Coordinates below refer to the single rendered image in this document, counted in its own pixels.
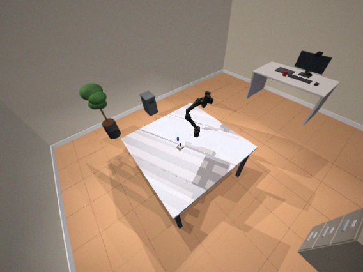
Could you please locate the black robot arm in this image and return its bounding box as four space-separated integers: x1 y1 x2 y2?
185 94 213 138

